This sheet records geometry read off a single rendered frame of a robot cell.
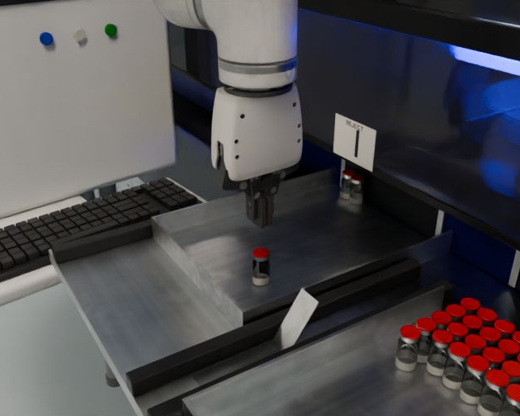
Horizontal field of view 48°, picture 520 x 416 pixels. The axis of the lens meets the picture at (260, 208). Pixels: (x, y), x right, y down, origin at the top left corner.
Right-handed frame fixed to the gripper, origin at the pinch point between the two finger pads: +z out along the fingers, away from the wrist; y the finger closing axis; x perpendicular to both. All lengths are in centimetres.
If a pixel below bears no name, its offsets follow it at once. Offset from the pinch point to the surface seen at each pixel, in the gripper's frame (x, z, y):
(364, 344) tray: 16.5, 10.9, -3.0
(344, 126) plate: -6.9, -4.3, -18.8
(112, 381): -64, 79, 6
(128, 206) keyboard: -38.8, 16.0, 3.6
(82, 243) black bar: -18.9, 8.7, 17.3
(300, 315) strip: 12.2, 7.1, 2.7
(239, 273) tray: -3.0, 10.8, 1.4
